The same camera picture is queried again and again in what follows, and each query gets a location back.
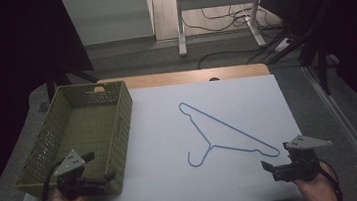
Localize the silver metal floor rail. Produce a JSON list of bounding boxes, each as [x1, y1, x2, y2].
[[301, 60, 357, 201]]

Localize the person's right hand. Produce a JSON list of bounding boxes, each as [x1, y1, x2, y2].
[[290, 158, 340, 201]]

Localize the black metal stand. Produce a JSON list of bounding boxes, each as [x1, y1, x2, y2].
[[259, 0, 357, 103]]

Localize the white table sheet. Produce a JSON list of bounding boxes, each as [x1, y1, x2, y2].
[[68, 71, 310, 201]]

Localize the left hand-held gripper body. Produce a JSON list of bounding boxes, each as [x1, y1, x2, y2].
[[50, 146, 109, 201]]

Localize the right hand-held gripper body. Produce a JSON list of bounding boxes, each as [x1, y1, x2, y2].
[[268, 131, 337, 186]]

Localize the blue wire clothes hanger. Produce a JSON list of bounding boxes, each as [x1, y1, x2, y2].
[[178, 91, 282, 169]]

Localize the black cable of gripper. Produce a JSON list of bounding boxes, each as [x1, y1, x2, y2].
[[319, 158, 345, 201], [38, 162, 64, 201]]

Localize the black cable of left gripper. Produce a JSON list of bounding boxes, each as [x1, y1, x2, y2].
[[38, 162, 64, 201]]

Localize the tangled black floor cables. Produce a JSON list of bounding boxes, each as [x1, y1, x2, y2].
[[179, 0, 286, 41]]

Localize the green perforated plastic basket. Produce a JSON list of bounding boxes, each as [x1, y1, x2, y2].
[[4, 77, 143, 201]]

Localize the dark curtain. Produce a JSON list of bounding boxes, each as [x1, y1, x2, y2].
[[0, 0, 109, 201]]

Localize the white power strip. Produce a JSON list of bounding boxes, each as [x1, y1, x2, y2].
[[273, 36, 293, 54]]

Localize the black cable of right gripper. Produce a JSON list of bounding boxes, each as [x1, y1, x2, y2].
[[319, 158, 345, 201]]

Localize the long black floor cable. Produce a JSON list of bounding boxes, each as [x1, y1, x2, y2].
[[196, 46, 266, 70]]

